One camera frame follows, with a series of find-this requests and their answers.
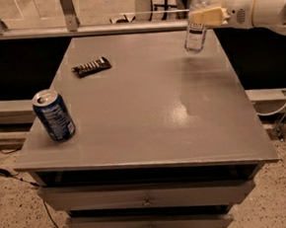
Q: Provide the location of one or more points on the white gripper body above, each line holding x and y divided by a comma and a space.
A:
238, 9

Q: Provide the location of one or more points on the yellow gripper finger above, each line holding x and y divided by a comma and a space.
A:
212, 17
221, 3

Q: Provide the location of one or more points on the clear plastic water bottle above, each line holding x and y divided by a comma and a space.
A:
196, 28

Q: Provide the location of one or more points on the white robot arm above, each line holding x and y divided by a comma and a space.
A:
267, 14

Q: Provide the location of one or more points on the blue pepsi can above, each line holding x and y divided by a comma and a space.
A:
50, 109

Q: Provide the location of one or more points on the dark snack bar wrapper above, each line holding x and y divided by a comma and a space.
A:
95, 66

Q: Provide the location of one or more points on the grey drawer cabinet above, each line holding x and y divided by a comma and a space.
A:
158, 115

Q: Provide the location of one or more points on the top grey drawer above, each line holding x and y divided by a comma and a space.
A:
147, 196

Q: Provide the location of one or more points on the grey drawer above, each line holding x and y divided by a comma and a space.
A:
153, 221
147, 196

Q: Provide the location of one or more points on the metal rail frame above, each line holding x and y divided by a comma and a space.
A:
84, 18

